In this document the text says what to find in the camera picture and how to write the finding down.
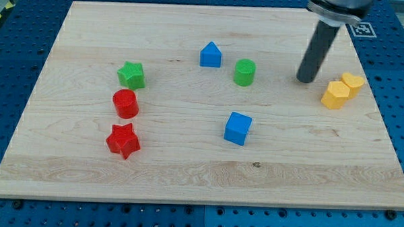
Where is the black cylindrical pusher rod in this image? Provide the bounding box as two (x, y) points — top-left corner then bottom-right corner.
(296, 20), (340, 84)

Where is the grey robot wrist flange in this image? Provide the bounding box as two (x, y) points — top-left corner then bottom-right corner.
(307, 0), (374, 27)

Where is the green star block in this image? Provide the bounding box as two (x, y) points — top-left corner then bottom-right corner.
(117, 61), (145, 90)

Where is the red star block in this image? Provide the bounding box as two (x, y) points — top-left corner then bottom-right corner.
(106, 123), (141, 160)

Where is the white fiducial marker tag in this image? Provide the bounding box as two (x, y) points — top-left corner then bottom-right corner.
(349, 22), (376, 38)

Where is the yellow heart block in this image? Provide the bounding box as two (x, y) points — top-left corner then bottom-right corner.
(341, 73), (365, 99)

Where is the yellow hexagon block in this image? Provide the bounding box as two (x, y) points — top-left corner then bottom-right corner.
(321, 81), (350, 110)

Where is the green cylinder block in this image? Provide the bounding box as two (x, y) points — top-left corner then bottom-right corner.
(234, 59), (256, 87)

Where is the blue triangle-top block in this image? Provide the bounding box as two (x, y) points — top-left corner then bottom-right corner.
(200, 42), (222, 67)

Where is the blue cube block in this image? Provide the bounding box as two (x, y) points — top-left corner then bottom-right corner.
(224, 112), (253, 146)

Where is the wooden board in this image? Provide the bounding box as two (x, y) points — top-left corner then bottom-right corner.
(0, 1), (404, 210)

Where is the red cylinder block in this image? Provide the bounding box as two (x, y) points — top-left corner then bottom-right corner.
(112, 89), (139, 119)

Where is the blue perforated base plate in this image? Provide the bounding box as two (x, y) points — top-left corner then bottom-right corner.
(0, 0), (404, 227)

